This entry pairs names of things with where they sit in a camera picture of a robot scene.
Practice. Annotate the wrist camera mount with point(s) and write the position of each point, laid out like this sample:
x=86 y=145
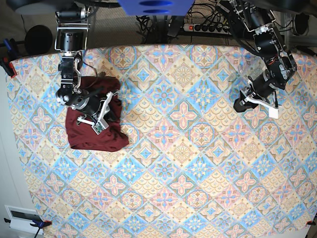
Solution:
x=96 y=111
x=249 y=98

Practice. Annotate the blue orange lower clamp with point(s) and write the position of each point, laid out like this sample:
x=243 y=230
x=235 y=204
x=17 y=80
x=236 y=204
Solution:
x=37 y=224

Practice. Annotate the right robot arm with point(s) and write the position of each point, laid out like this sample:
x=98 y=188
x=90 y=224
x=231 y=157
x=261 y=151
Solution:
x=73 y=25

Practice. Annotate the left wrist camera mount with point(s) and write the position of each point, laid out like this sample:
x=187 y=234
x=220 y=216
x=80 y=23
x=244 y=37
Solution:
x=249 y=98

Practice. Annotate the orange right clamp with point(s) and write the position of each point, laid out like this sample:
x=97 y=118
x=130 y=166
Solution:
x=311 y=223

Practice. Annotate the black round stool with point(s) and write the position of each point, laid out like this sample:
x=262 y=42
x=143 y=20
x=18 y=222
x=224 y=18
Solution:
x=38 y=40

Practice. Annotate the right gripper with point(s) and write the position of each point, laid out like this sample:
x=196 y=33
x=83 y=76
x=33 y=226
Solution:
x=80 y=91

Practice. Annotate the patterned tablecloth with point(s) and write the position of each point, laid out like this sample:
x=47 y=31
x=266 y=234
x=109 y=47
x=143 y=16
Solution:
x=193 y=167

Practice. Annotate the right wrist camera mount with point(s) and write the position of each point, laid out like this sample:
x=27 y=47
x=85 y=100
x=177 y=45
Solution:
x=96 y=111

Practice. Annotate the black power strip red switch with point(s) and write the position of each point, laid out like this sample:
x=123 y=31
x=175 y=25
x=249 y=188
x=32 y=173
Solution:
x=206 y=28

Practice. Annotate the maroon t-shirt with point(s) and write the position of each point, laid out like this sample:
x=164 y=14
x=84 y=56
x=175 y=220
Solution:
x=82 y=136

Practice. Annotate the white wall socket plate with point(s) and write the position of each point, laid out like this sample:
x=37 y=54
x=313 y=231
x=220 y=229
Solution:
x=21 y=213

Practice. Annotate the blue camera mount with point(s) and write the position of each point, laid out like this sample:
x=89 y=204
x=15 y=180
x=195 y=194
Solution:
x=156 y=7

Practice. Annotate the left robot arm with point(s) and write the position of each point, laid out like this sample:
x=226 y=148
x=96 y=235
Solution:
x=270 y=47

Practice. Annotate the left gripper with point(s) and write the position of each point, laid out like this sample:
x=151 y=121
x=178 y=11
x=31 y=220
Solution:
x=263 y=89

